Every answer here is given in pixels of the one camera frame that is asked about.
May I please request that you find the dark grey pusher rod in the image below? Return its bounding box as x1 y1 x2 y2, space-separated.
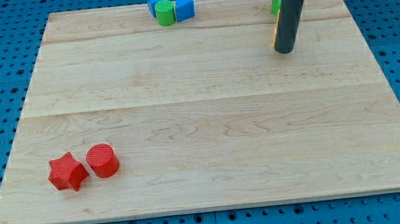
273 0 304 54

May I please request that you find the green star block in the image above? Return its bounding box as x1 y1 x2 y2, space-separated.
270 0 282 16

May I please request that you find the red star block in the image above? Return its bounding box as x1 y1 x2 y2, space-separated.
48 152 89 192

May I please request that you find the yellow block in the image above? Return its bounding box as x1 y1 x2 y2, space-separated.
270 16 279 51

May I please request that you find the green cylinder block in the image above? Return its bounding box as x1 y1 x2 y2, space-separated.
155 0 176 26

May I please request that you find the wooden board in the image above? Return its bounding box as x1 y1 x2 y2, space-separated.
0 0 400 224

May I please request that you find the red cylinder block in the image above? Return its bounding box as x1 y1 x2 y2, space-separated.
86 143 120 178

